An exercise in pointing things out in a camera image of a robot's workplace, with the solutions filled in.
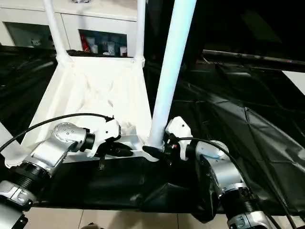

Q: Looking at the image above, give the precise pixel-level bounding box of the black backdrop cloth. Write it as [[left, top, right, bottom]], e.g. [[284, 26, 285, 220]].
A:
[[145, 0, 305, 62]]

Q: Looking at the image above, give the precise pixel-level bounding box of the red white bottle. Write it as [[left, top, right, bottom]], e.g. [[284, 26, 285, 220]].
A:
[[80, 34, 91, 52]]

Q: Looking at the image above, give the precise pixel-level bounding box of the white glass-door cabinet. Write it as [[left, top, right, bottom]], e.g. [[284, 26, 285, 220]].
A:
[[0, 0, 146, 58]]

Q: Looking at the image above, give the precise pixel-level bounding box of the white plastic table leg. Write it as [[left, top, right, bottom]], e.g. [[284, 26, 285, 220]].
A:
[[0, 123, 25, 168], [132, 0, 147, 65], [42, 0, 72, 67], [144, 0, 198, 150]]

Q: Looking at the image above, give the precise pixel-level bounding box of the white plastic table top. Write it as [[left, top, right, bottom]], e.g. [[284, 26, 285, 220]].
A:
[[4, 55, 165, 169]]

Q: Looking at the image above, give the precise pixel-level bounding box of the dark grey tube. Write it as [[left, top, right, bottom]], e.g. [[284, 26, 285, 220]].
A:
[[202, 49, 305, 67]]

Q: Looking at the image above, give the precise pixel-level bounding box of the black work surface mat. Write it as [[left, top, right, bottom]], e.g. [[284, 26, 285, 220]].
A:
[[0, 45, 305, 224]]

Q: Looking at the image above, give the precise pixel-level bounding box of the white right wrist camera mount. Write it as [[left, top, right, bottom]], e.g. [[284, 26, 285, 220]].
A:
[[165, 115, 193, 162]]

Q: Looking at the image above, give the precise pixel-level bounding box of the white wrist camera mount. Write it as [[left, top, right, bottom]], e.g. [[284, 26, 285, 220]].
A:
[[165, 115, 193, 162], [86, 118, 122, 159]]

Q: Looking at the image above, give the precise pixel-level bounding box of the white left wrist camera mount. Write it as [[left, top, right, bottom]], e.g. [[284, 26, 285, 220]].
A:
[[86, 118, 122, 159]]

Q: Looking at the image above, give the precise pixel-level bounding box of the black left wrist camera cable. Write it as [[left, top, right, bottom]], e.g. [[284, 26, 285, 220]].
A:
[[0, 113, 115, 154]]

